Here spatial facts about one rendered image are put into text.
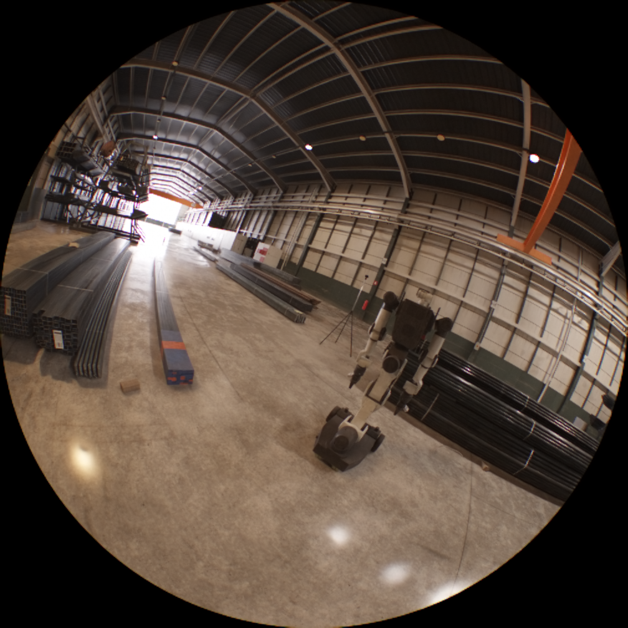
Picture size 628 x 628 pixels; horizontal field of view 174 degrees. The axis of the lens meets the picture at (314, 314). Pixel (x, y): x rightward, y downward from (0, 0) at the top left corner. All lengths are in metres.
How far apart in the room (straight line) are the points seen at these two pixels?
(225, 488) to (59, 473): 1.04
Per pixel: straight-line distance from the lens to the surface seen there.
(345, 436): 1.53
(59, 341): 2.02
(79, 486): 1.47
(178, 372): 1.89
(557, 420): 4.38
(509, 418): 3.40
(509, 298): 10.85
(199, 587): 1.27
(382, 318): 1.52
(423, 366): 1.54
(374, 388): 1.71
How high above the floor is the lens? 1.27
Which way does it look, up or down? 10 degrees down
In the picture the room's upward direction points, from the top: 22 degrees clockwise
